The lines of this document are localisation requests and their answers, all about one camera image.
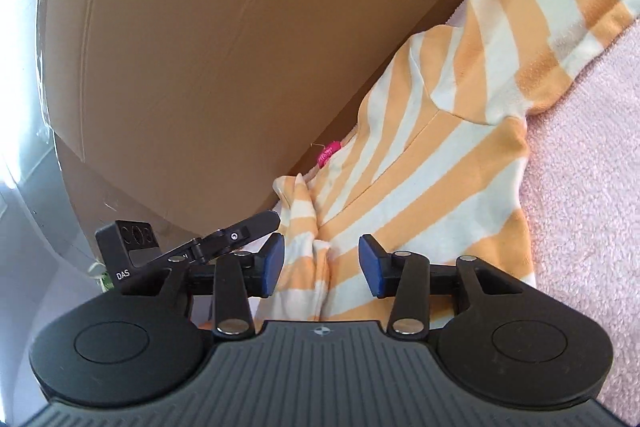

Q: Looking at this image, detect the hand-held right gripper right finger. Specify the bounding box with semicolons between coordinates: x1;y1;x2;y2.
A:
358;234;523;338

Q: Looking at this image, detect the orange white striped sweater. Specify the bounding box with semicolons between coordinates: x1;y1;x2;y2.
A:
272;0;640;323

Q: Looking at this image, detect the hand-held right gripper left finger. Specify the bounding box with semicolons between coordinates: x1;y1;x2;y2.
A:
117;233;286;339

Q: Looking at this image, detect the pink towel blanket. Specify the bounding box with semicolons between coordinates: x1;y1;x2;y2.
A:
450;0;640;410

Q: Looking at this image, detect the large cardboard box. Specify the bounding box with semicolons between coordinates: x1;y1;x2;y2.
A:
37;0;523;268

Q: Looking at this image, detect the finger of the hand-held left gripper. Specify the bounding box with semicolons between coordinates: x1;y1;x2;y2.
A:
192;209;280;264

